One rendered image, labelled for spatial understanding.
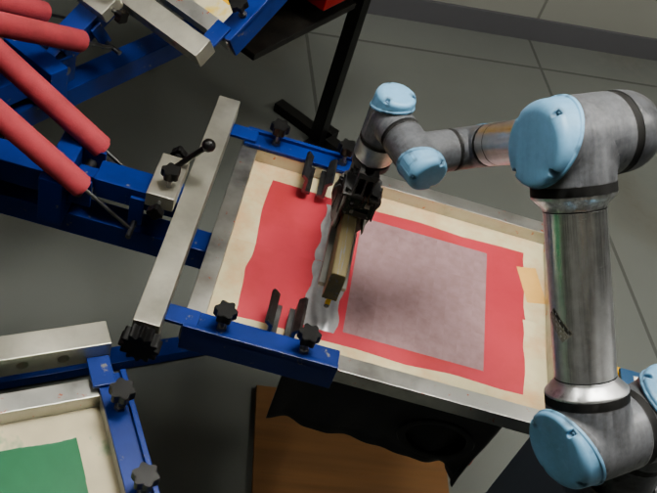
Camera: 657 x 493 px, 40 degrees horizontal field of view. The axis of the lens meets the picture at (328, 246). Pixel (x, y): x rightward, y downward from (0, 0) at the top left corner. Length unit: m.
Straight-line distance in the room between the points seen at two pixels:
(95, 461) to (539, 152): 0.88
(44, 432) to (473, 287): 0.96
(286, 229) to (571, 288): 0.88
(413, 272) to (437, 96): 2.28
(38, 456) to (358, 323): 0.67
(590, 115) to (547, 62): 3.56
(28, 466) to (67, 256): 1.59
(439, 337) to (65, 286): 1.49
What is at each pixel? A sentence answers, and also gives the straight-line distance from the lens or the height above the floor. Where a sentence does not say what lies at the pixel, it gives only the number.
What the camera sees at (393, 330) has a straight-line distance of 1.88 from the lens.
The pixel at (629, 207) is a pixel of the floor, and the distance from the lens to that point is 4.14.
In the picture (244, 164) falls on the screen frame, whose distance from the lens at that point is 2.05.
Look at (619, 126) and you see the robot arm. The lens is 1.25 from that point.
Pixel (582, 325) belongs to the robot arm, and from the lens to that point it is 1.26.
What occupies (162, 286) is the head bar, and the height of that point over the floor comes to 1.04.
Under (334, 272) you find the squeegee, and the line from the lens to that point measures 1.68.
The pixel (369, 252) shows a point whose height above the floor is 0.95.
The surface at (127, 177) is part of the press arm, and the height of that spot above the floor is 1.04.
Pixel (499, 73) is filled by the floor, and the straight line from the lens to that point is 4.53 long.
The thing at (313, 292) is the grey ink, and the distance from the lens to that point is 1.88.
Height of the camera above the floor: 2.36
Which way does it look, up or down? 45 degrees down
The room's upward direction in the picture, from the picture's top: 20 degrees clockwise
